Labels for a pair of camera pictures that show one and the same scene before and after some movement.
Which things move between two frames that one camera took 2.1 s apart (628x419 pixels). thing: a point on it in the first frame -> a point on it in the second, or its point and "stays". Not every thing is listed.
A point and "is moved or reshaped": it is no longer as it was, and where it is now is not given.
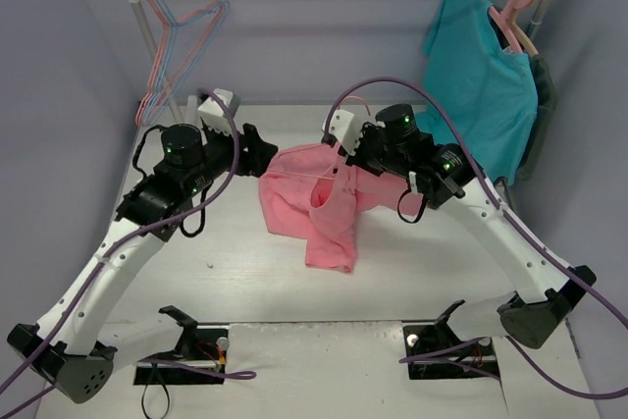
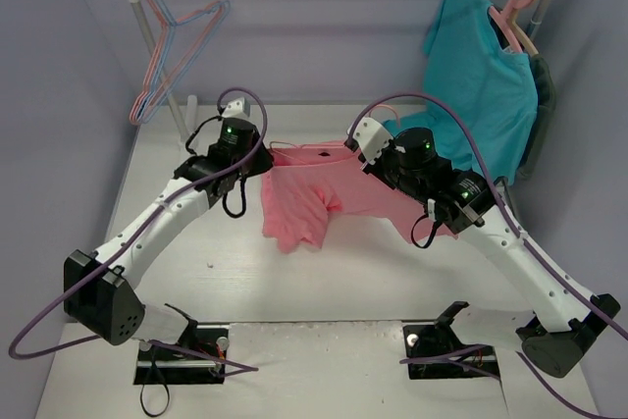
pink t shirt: [314, 195] is moved or reshaped
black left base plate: [199, 358] stays
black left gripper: [246, 153] stays
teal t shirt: [491, 90] stays
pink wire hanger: [323, 175] -> [327, 145]
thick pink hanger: [516, 3] stays
